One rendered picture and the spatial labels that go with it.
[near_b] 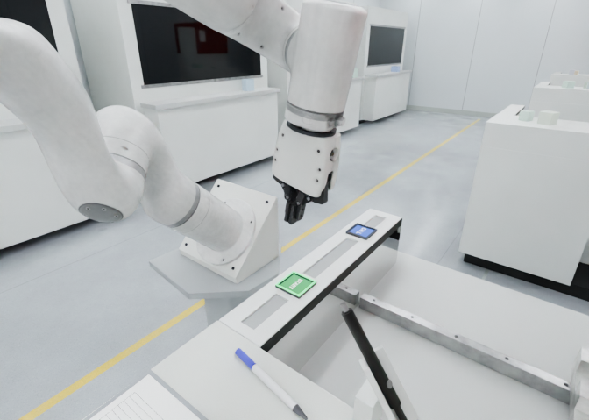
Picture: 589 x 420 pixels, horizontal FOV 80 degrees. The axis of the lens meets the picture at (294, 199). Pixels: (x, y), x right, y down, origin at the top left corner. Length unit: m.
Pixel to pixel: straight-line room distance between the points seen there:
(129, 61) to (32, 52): 3.00
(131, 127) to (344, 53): 0.43
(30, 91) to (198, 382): 0.44
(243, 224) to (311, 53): 0.57
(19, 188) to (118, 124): 2.40
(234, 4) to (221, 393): 0.46
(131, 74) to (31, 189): 1.25
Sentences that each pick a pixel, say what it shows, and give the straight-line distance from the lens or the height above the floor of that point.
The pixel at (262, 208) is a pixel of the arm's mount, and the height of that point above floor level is 0.98.
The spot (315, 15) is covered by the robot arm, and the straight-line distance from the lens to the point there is 0.47.
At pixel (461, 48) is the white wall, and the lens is 8.65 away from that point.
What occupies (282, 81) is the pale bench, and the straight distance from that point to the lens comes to 5.06.
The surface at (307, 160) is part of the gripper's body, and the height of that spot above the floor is 1.22.
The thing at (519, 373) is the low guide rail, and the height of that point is 0.84.
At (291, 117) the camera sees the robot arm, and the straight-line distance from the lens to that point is 0.50.
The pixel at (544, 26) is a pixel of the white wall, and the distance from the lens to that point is 8.43.
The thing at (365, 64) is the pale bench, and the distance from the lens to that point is 6.87.
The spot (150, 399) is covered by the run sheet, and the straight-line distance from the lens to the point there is 0.54.
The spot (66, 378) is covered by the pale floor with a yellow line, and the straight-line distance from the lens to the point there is 2.06.
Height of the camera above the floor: 1.37
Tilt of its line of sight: 23 degrees down
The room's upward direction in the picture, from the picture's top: straight up
